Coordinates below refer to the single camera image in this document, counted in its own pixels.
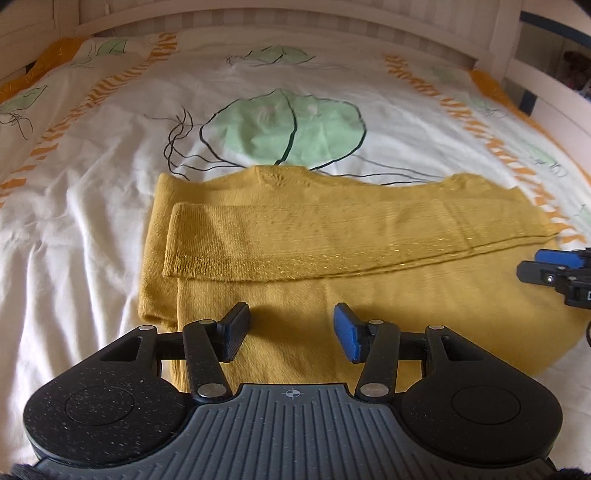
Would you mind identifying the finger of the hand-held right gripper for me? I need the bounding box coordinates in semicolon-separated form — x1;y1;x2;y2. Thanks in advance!
517;260;573;285
536;248;591;269

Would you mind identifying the mustard yellow knit sweater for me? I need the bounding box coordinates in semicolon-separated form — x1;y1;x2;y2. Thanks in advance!
139;165;585;394

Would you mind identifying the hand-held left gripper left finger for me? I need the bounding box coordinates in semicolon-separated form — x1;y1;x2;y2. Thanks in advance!
98;302;234;401

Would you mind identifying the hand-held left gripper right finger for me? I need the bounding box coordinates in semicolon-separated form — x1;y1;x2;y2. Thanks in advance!
333;302;465;400

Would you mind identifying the white wooden bed frame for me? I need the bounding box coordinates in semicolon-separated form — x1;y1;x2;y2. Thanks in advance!
0;0;591;153

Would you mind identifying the white leaf-print duvet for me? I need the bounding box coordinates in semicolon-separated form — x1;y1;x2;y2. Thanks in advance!
0;32;591;467

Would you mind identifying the dark fuzzy item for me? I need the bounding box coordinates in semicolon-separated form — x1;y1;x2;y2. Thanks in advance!
561;49;591;91

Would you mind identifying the dark blue frame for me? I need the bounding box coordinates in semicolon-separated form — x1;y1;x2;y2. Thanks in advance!
519;10;591;115

